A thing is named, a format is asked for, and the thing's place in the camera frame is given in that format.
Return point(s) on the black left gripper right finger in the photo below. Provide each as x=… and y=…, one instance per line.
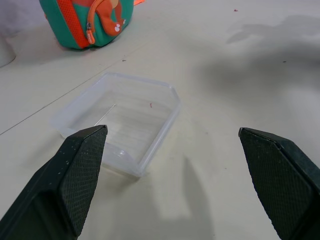
x=280, y=182

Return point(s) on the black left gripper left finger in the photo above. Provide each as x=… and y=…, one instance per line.
x=62, y=182

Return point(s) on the clear plastic rectangular container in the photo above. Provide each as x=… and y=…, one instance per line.
x=140, y=115

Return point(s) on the white cylindrical object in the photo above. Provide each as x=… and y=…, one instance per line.
x=4, y=51

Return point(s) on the green and orange backpack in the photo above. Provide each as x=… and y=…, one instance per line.
x=92, y=22

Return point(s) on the orange scrap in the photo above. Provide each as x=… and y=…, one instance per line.
x=139, y=2

